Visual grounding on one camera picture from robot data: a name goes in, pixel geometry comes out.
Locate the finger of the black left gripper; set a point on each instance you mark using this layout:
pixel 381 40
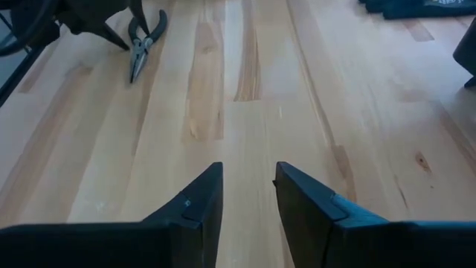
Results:
pixel 113 34
pixel 140 16

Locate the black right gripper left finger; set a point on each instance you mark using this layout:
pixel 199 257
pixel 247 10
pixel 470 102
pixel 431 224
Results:
pixel 167 245

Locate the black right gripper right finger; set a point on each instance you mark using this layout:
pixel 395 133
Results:
pixel 334 242

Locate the black aluminium table frame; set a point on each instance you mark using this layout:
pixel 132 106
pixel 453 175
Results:
pixel 15 78

